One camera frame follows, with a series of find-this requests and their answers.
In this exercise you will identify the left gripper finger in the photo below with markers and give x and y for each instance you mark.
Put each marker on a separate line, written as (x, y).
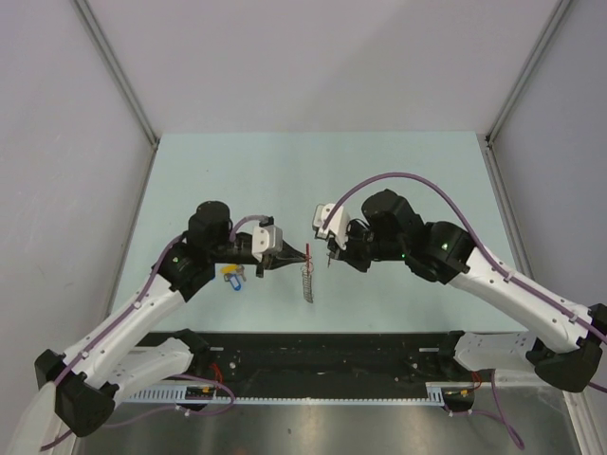
(279, 263)
(292, 253)

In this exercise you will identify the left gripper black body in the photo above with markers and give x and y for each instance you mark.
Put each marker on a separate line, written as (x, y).
(266, 262)

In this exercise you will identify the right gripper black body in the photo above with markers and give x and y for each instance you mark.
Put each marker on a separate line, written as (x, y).
(358, 251)

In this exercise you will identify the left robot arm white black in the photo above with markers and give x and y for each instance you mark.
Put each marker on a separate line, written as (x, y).
(88, 384)

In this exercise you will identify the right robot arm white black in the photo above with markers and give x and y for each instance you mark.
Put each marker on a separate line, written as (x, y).
(561, 340)

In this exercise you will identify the yellow tag key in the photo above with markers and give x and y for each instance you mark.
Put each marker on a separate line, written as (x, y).
(233, 270)

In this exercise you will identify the blue tag key front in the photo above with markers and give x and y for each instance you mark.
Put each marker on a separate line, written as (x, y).
(234, 281)

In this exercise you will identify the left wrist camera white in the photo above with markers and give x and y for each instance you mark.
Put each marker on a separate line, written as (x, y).
(267, 239)

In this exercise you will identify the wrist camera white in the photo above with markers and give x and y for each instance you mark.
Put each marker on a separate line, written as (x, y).
(330, 223)
(267, 239)

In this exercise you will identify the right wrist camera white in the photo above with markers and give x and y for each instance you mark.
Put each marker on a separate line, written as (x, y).
(330, 223)

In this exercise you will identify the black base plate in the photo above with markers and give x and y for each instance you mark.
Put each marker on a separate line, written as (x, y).
(245, 360)

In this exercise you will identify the slotted cable duct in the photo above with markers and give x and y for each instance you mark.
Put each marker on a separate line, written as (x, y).
(390, 394)

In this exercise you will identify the right aluminium frame post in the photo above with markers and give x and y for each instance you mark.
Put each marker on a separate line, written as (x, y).
(550, 30)

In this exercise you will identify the aluminium frame post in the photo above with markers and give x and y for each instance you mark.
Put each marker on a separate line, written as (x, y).
(110, 60)
(550, 30)

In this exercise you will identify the left aluminium frame post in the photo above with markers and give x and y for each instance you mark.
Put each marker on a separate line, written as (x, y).
(110, 60)

